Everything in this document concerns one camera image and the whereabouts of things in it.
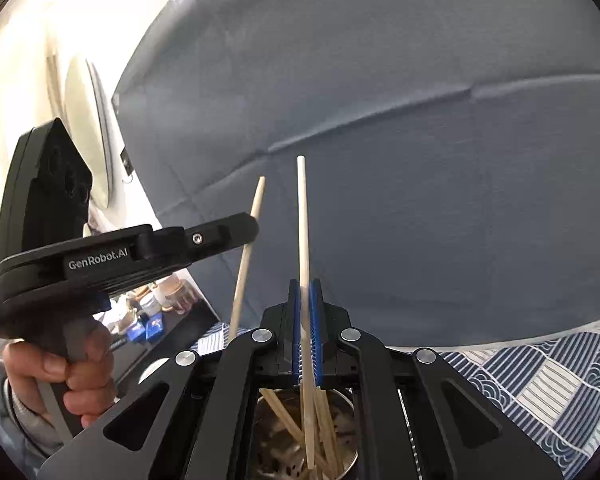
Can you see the blue white patterned tablecloth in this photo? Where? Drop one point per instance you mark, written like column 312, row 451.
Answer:
column 555, row 390

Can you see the person's left forearm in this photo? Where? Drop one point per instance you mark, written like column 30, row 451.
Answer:
column 10, row 420

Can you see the black clip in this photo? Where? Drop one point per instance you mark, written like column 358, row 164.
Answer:
column 126, row 160

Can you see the blue box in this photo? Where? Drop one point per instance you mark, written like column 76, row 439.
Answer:
column 152, row 329

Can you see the black steel utensil holder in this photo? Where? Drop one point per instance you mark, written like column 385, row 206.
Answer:
column 270, row 440

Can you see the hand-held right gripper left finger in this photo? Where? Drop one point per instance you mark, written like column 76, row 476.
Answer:
column 294, row 340

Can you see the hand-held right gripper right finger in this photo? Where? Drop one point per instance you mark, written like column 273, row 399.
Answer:
column 318, row 340

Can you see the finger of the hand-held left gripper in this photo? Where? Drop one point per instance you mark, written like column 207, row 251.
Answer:
column 200, row 240

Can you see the pale wooden chopstick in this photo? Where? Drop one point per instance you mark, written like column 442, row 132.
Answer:
column 240, row 290
column 302, row 220
column 321, row 435
column 332, row 435

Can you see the stack of bowls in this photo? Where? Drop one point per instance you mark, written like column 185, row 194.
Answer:
column 176, row 294

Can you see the tan wooden chopstick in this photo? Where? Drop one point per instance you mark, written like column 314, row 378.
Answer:
column 282, row 420

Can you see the grey blue fabric backdrop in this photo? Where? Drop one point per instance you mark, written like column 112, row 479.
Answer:
column 405, row 160

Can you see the person's left hand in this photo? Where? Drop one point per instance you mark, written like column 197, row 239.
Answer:
column 35, row 365

